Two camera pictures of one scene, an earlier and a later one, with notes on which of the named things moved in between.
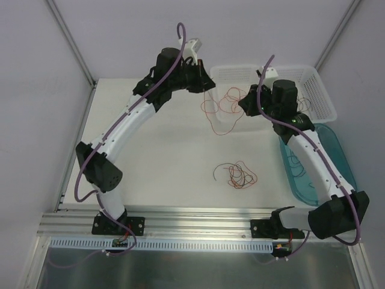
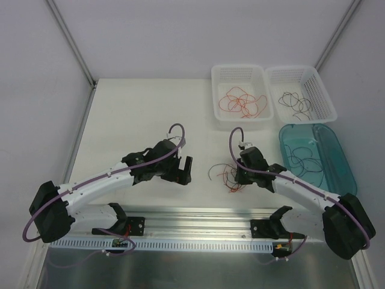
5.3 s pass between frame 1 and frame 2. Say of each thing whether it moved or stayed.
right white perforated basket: stayed
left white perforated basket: stayed
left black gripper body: moved
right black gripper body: moved
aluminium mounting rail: stayed
